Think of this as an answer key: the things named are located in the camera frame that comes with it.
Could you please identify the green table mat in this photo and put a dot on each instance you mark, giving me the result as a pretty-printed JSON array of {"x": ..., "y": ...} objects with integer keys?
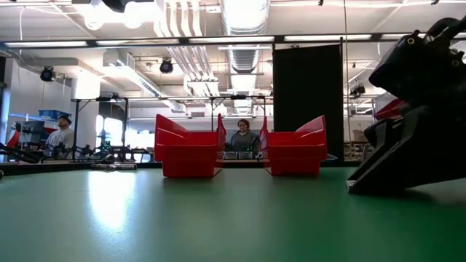
[{"x": 233, "y": 225}]

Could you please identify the black hanging camera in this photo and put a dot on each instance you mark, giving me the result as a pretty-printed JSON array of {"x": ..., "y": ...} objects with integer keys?
[{"x": 358, "y": 90}]

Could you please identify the distant black metal frame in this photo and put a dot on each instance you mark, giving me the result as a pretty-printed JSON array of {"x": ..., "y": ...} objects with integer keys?
[{"x": 212, "y": 109}]

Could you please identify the silver battery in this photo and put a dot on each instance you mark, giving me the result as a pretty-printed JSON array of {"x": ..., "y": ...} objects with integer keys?
[
  {"x": 125, "y": 167},
  {"x": 110, "y": 167},
  {"x": 97, "y": 167}
]

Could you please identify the grey equipment box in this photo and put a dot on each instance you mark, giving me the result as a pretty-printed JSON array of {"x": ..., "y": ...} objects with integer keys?
[{"x": 32, "y": 131}]

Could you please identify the red storage bin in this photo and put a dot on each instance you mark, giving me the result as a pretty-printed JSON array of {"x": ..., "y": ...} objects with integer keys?
[{"x": 389, "y": 109}]

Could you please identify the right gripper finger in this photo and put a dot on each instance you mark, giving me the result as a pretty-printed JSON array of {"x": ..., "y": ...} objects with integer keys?
[{"x": 418, "y": 153}]

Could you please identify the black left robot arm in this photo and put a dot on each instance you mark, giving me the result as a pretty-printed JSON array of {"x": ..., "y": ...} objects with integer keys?
[{"x": 116, "y": 4}]

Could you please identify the red plastic bin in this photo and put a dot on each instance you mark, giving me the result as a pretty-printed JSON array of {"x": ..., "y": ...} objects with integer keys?
[
  {"x": 187, "y": 160},
  {"x": 296, "y": 160}
]

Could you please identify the silver ventilation duct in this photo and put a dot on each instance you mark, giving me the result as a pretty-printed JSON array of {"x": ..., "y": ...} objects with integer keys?
[{"x": 244, "y": 60}]

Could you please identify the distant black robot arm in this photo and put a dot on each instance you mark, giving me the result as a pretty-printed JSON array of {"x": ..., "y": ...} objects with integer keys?
[{"x": 105, "y": 150}]

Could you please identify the person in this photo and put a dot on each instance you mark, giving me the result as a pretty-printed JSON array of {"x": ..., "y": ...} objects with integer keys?
[
  {"x": 60, "y": 138},
  {"x": 244, "y": 142}
]

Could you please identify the black overhead frame bar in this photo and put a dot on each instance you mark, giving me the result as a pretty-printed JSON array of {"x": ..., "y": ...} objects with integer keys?
[{"x": 183, "y": 40}]

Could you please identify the black dome camera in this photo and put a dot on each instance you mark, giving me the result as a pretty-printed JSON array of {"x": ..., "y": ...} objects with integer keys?
[
  {"x": 166, "y": 66},
  {"x": 47, "y": 74}
]

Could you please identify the LED light bar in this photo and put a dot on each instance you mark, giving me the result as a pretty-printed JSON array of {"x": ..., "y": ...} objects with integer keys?
[
  {"x": 233, "y": 39},
  {"x": 43, "y": 43},
  {"x": 138, "y": 42},
  {"x": 327, "y": 37},
  {"x": 393, "y": 36}
]

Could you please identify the red shelf bin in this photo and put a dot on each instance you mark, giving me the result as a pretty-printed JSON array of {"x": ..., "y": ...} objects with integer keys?
[{"x": 49, "y": 130}]

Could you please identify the black standing panel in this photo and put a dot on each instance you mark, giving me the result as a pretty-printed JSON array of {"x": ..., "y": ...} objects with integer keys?
[{"x": 309, "y": 91}]

